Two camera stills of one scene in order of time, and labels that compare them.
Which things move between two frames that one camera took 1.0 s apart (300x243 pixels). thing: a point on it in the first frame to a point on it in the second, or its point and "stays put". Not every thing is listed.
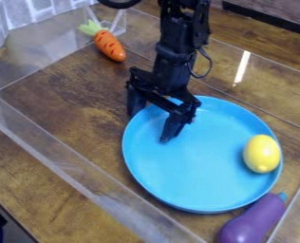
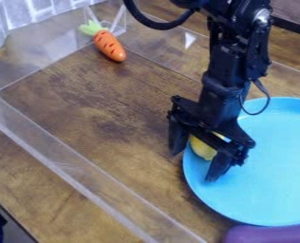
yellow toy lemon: (262, 154) to (204, 150)
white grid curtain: (11, 14) stays put
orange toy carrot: (105, 41) stays put
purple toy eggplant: (253, 226) to (254, 233)
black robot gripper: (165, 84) to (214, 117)
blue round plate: (197, 172) to (266, 187)
